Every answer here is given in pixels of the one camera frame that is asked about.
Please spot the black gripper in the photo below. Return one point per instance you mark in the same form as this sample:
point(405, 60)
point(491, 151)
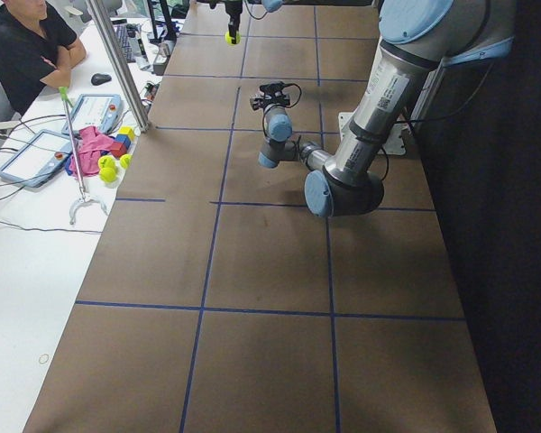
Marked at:
point(231, 13)

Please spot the yellow tennis ball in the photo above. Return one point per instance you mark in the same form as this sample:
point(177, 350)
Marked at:
point(232, 38)

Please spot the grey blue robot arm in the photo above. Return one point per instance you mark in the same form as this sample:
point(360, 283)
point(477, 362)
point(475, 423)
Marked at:
point(269, 6)
point(416, 37)

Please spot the spare tennis ball right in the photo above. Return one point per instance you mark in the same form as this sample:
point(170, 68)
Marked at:
point(125, 161)

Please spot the spare tennis ball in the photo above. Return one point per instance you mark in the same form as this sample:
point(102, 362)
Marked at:
point(125, 161)
point(106, 162)
point(108, 174)

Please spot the spare tennis ball left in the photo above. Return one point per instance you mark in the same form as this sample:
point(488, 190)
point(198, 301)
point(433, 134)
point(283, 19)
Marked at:
point(106, 162)

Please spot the spare tennis ball front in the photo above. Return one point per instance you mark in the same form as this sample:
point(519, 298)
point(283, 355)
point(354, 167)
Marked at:
point(108, 174)

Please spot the black keyboard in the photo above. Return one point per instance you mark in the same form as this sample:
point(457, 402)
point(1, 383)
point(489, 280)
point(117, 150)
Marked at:
point(122, 36)

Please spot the black computer mouse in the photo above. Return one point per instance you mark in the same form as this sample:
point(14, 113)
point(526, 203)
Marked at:
point(99, 79)

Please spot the yellow cube block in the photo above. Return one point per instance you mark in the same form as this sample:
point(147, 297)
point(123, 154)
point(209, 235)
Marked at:
point(127, 130)

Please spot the far blue teach pendant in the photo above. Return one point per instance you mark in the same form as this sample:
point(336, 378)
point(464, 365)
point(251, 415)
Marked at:
point(98, 110)

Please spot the blue teach pendant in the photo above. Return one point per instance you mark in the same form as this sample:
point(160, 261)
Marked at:
point(98, 110)
point(38, 160)

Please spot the blue block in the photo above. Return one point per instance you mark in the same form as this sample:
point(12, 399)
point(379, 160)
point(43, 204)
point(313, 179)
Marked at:
point(124, 140)

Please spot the red block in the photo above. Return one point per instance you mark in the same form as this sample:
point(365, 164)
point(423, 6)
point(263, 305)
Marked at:
point(118, 149)

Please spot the metal reacher grabber tool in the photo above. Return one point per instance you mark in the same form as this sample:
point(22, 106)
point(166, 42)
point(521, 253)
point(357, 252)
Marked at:
point(85, 197)

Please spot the pink cloth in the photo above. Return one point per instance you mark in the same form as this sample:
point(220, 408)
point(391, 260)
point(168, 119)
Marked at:
point(92, 147)

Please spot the person in black shirt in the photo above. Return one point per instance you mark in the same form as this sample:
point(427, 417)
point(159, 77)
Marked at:
point(38, 49)

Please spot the near blue teach pendant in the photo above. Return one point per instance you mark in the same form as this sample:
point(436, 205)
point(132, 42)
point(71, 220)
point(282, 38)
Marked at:
point(38, 160)

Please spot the aluminium frame post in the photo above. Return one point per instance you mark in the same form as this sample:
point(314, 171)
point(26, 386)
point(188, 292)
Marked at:
point(112, 46)

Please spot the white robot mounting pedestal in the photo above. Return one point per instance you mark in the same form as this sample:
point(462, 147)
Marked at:
point(392, 143)

